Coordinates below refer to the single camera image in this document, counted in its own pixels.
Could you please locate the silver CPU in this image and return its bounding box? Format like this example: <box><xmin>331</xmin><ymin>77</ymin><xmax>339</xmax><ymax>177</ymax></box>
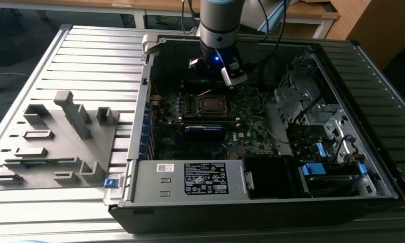
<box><xmin>204</xmin><ymin>97</ymin><xmax>224</xmax><ymax>112</ymax></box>

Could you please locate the CPU socket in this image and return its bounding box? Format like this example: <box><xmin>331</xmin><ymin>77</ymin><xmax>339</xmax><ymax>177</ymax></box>
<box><xmin>195</xmin><ymin>93</ymin><xmax>234</xmax><ymax>117</ymax></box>

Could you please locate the black RAM slot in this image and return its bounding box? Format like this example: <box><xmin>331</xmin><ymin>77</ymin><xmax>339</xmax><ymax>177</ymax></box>
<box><xmin>183</xmin><ymin>115</ymin><xmax>239</xmax><ymax>122</ymax></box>
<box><xmin>184</xmin><ymin>119</ymin><xmax>240</xmax><ymax>126</ymax></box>

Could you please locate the grey plastic case latch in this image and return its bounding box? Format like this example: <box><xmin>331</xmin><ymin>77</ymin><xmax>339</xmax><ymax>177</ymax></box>
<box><xmin>142</xmin><ymin>34</ymin><xmax>160</xmax><ymax>61</ymax></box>

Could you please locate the silver metal drive cage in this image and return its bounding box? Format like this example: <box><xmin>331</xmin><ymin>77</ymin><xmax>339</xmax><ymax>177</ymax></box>
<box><xmin>274</xmin><ymin>48</ymin><xmax>351</xmax><ymax>132</ymax></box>

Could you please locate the green motherboard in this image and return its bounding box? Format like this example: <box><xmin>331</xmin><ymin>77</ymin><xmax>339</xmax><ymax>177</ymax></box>
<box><xmin>150</xmin><ymin>85</ymin><xmax>282</xmax><ymax>160</ymax></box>

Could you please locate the black graphics card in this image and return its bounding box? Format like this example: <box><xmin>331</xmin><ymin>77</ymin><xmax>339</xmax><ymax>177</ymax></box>
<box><xmin>184</xmin><ymin>125</ymin><xmax>228</xmax><ymax>149</ymax></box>

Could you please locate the blue card retainer strip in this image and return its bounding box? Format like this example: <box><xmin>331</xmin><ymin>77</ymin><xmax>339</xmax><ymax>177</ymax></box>
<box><xmin>139</xmin><ymin>101</ymin><xmax>156</xmax><ymax>160</ymax></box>

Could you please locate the wooden desk with white legs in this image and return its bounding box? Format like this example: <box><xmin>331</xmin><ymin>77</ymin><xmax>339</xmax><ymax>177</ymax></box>
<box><xmin>0</xmin><ymin>0</ymin><xmax>146</xmax><ymax>30</ymax></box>
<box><xmin>135</xmin><ymin>0</ymin><xmax>342</xmax><ymax>38</ymax></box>

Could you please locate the brown chipset heatsink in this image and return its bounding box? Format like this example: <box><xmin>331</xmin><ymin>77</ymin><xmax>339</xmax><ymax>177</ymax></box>
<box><xmin>230</xmin><ymin>145</ymin><xmax>247</xmax><ymax>157</ymax></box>

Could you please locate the black plastic fan housing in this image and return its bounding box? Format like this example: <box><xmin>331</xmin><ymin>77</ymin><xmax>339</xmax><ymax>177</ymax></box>
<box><xmin>243</xmin><ymin>155</ymin><xmax>302</xmax><ymax>199</ymax></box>

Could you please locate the wooden cabinet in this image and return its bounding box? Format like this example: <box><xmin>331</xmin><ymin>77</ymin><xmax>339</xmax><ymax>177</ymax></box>
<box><xmin>326</xmin><ymin>0</ymin><xmax>405</xmax><ymax>70</ymax></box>

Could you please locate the grey power supply unit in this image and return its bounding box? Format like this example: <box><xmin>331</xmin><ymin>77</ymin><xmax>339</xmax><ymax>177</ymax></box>
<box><xmin>131</xmin><ymin>159</ymin><xmax>251</xmax><ymax>203</ymax></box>

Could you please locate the grey parts rack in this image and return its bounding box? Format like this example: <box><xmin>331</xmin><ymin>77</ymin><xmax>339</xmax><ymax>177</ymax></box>
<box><xmin>0</xmin><ymin>91</ymin><xmax>122</xmax><ymax>191</ymax></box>

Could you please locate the black hard disk drive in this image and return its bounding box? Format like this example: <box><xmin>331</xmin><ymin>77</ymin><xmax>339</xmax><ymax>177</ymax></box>
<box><xmin>306</xmin><ymin>175</ymin><xmax>356</xmax><ymax>197</ymax></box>

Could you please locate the black and silver PC case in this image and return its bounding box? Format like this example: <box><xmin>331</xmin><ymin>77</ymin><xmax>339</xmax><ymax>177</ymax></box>
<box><xmin>103</xmin><ymin>34</ymin><xmax>405</xmax><ymax>235</ymax></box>

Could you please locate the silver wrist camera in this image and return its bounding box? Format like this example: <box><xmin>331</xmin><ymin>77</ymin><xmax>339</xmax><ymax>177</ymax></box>
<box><xmin>220</xmin><ymin>62</ymin><xmax>250</xmax><ymax>87</ymax></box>

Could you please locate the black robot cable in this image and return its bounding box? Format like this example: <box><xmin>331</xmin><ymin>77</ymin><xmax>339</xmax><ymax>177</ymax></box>
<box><xmin>180</xmin><ymin>0</ymin><xmax>287</xmax><ymax>74</ymax></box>

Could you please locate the black power cable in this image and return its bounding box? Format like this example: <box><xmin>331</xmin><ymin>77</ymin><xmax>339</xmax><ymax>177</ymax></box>
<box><xmin>292</xmin><ymin>93</ymin><xmax>326</xmax><ymax>127</ymax></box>

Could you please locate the black drive cable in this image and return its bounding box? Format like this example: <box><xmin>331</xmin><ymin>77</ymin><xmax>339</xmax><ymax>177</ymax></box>
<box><xmin>334</xmin><ymin>134</ymin><xmax>356</xmax><ymax>160</ymax></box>

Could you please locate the wide blue disk carrier handle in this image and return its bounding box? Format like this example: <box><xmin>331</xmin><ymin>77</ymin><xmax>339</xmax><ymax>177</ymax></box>
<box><xmin>300</xmin><ymin>163</ymin><xmax>327</xmax><ymax>176</ymax></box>

